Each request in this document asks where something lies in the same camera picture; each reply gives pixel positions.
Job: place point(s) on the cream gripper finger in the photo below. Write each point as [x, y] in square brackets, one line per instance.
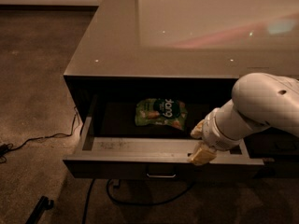
[202, 154]
[197, 131]

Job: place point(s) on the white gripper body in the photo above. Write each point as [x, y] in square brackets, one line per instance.
[213, 134]

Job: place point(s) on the drawer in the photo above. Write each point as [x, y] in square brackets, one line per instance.
[272, 145]
[111, 146]

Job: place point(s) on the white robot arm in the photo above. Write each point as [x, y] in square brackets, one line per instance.
[259, 101]

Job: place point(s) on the dark cabinet with glossy top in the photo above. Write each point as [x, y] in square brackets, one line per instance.
[190, 50]

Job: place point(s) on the green snack bag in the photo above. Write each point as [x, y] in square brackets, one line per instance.
[161, 111]

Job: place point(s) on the black bar on floor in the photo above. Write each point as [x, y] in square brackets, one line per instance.
[42, 205]

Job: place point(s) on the black power adapter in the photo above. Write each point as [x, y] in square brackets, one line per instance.
[3, 149]

